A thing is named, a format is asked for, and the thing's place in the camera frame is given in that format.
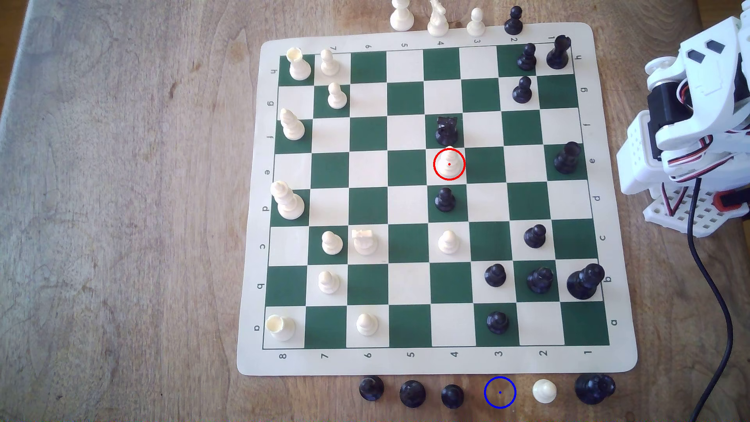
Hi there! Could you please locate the red and black clamp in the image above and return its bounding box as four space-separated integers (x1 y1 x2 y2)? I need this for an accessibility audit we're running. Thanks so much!
712 189 750 220

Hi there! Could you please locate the black chess bishop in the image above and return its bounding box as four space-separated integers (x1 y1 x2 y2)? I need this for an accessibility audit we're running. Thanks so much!
553 141 582 175
525 266 555 295

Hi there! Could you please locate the white chess knight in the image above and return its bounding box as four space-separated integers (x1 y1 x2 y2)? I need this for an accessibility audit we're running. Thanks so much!
427 0 450 37
352 229 379 256

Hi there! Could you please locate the black chess king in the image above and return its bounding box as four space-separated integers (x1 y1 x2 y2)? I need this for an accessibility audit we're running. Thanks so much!
566 263 606 301

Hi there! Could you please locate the white chess bishop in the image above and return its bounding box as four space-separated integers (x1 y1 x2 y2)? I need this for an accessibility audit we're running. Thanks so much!
391 0 414 32
279 108 306 141

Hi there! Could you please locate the white chess king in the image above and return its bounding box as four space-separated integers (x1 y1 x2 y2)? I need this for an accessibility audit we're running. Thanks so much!
270 181 306 221

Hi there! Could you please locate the black chess queen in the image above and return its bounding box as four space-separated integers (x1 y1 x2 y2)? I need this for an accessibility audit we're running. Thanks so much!
574 373 616 406

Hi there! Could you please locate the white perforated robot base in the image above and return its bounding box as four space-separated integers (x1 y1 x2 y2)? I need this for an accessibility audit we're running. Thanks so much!
643 186 750 238

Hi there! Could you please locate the white chess rook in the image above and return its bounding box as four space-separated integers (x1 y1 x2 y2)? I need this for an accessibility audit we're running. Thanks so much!
286 47 313 81
265 315 296 342

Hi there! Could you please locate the black cable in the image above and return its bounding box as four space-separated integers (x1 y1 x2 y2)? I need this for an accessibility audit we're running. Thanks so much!
687 176 734 422

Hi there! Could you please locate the black chess knight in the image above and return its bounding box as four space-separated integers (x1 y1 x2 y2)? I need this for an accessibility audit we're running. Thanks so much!
399 380 427 409
435 115 459 147

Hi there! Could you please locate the green and cream chessboard mat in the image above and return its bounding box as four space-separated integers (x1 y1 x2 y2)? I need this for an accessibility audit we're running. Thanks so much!
237 22 638 377

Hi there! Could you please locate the black chess rook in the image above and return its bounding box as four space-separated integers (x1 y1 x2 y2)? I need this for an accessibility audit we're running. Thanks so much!
359 375 386 402
546 34 573 70

